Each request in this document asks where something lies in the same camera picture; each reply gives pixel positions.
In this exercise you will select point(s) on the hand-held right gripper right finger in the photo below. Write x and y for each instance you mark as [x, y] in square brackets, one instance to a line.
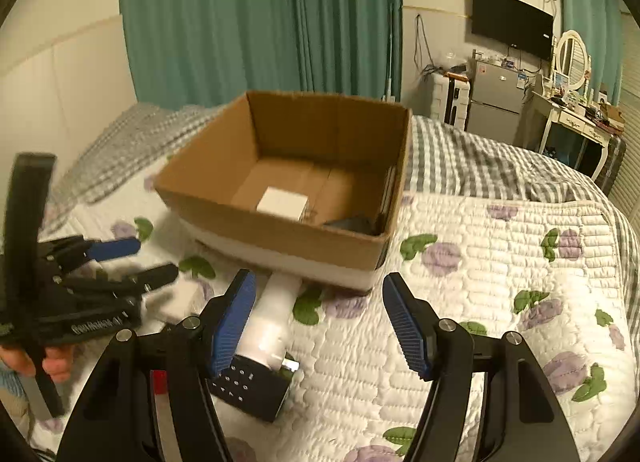
[407, 327]

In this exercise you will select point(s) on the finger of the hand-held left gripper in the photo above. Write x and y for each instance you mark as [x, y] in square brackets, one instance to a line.
[117, 248]
[155, 276]

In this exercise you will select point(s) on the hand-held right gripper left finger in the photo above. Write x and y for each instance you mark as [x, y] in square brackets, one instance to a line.
[234, 327]

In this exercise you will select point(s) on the white square packet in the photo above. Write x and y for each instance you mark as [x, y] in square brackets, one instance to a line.
[184, 301]

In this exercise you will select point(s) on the white plastic bottle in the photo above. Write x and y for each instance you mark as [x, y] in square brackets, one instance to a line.
[272, 314]

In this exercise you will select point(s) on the brown cardboard box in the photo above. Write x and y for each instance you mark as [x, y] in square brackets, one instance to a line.
[280, 242]

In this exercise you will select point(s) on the person's left hand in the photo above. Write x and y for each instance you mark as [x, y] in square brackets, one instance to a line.
[55, 364]

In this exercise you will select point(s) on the black box with white dots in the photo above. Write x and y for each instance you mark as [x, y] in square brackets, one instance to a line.
[250, 389]

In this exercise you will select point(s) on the white floral quilt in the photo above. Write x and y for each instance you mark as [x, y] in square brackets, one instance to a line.
[475, 322]

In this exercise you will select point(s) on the grey plaid pillow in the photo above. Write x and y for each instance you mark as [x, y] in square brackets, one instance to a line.
[130, 151]

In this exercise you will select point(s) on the dark grey flat object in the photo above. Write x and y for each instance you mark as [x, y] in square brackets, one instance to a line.
[352, 225]

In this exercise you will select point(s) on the small white box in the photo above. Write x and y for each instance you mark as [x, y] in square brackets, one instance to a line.
[282, 203]

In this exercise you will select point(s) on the white padded headboard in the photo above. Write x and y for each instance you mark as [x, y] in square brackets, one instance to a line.
[55, 91]

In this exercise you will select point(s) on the grey checked blanket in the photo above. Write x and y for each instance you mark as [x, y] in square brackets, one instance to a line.
[470, 161]

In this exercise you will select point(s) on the white drawer cabinet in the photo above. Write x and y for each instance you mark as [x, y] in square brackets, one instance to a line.
[445, 99]

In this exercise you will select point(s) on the grey small fridge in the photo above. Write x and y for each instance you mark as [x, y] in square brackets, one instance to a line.
[492, 101]

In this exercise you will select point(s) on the wide green curtain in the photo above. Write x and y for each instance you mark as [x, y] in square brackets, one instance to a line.
[240, 16]

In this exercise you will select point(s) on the white vanity table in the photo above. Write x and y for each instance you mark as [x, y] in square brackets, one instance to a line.
[570, 119]

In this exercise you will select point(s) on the thin white pole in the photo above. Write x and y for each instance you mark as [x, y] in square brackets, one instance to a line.
[389, 51]

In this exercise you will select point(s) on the white oval mirror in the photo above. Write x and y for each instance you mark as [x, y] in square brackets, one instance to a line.
[571, 59]

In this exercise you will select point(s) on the narrow green curtain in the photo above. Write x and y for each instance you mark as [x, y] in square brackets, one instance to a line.
[590, 6]

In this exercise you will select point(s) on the black wall television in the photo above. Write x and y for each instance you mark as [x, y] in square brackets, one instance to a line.
[510, 21]

